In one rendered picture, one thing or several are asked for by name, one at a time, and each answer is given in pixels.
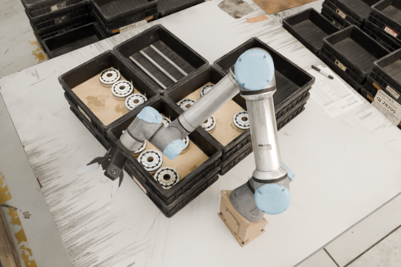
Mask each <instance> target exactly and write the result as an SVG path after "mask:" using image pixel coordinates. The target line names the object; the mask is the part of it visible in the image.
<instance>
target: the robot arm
mask: <svg viewBox="0 0 401 267"><path fill-rule="evenodd" d="M275 91H276V81H275V76H274V64H273V59H272V57H271V55H270V54H269V53H268V52H267V51H266V50H265V49H262V48H251V49H248V50H246V51H245V52H244V53H243V54H242V55H241V56H240V57H239V58H238V59H237V62H236V63H235V64H234V65H233V66H232V67H231V68H230V72H229V73H228V74H227V75H226V76H225V77H224V78H222V79H221V80H220V81H219V82H218V83H217V84H216V85H214V86H213V87H212V88H211V89H210V90H209V91H208V92H207V93H205V94H204V95H203V96H202V97H200V98H199V99H198V100H197V101H196V102H195V103H194V104H193V105H191V106H190V107H189V108H188V109H187V110H186V111H185V112H184V113H182V114H181V115H180V116H179V117H178V118H176V119H175V120H174V121H173V122H171V123H170V124H169V125H168V127H167V128H166V127H165V126H164V125H163V124H161V121H162V116H161V114H159V112H158V111H157V110H155V109H154V108H152V107H145V108H143V109H142V111H141V112H140V113H139V114H138V115H137V117H136V118H135V119H134V120H133V122H132V123H131V124H130V125H129V127H128V128H127V129H126V131H122V133H123V134H122V135H121V137H120V138H119V140H118V141H117V143H118V147H117V148H113V147H112V146H111V147H110V149H109V150H108V151H107V153H106V154H105V155H104V156H103V157H96V158H94V159H93V160H91V161H90V162H88V163H87V164H86V165H85V166H83V167H82V168H80V169H79V171H78V172H77V174H76V175H82V174H83V173H87V172H89V171H91V170H97V169H98V167H99V165H101V166H102V168H103V169H102V170H105V171H104V176H106V177H108V178H109V179H111V180H112V184H113V186H112V193H111V198H113V197H114V196H115V195H116V193H117V192H118V189H119V187H120V185H121V183H122V181H123V178H124V172H123V169H124V166H125V164H126V162H127V160H128V158H129V156H130V155H129V154H134V153H135V151H137V150H138V149H139V148H140V147H141V145H142V144H143V143H144V141H145V140H148V141H149V142H150V143H151V144H152V145H153V146H154V147H156V148H157V149H158V150H159V151H160V152H161V153H162V154H163V155H165V156H167V158H169V159H170V160H174V159H175V158H176V157H177V156H178V155H179V154H180V153H181V151H182V150H183V149H184V147H185V143H184V142H183V141H182V140H183V139H184V138H185V137H186V136H188V135H189V134H190V133H191V132H192V131H194V130H195V129H196V128H197V127H198V126H199V125H201V124H202V123H203V122H204V121H206V119H208V118H209V117H210V116H212V115H213V114H214V113H215V112H216V111H217V110H219V109H220V108H221V107H222V106H223V105H225V104H226V103H227V102H228V101H230V100H231V99H232V98H233V97H234V96H235V95H237V94H238V93H239V92H240V95H241V96H242V97H244V99H246V107H247V112H248V119H249V127H250V131H251V139H252V147H253V152H254V159H255V167H256V169H255V170H254V171H253V173H252V176H251V178H250V179H249V180H248V181H247V182H246V183H244V184H243V185H241V186H239V187H237V188H235V189H234V190H233V191H232V192H231V193H230V194H229V199H230V201H231V203H232V205H233V207H234V208H235V209H236V210H237V211H238V212H239V213H240V214H241V215H242V216H243V217H244V218H246V219H247V220H249V221H251V222H254V223H258V222H259V221H260V220H261V219H262V218H263V216H264V214H265V213H266V214H268V215H278V214H280V213H283V212H284V211H285V210H286V209H287V208H288V207H289V205H290V202H291V193H290V187H289V183H290V182H291V181H293V179H294V178H295V173H294V172H293V171H292V170H291V169H290V168H289V167H288V166H287V165H286V164H284V163H283V162H282V161H281V157H280V148H279V140H278V135H277V126H276V118H275V113H274V104H273V96H272V95H273V94H274V92H275ZM113 149H114V150H113Z"/></svg>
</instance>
